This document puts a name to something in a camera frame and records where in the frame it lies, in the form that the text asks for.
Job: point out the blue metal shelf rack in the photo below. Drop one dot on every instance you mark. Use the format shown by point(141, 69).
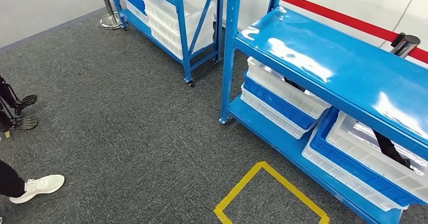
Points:
point(180, 15)
point(334, 58)

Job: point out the person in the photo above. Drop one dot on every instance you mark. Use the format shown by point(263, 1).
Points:
point(36, 185)

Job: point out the black stanchion post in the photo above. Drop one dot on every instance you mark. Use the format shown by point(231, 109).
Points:
point(404, 45)

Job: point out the chrome stanchion post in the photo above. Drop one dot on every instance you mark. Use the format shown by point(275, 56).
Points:
point(108, 18)

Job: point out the black part in crate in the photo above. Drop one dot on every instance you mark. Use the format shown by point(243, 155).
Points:
point(389, 149)
point(294, 83)

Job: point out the yellow floor tape square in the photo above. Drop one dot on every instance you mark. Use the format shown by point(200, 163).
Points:
point(240, 185)

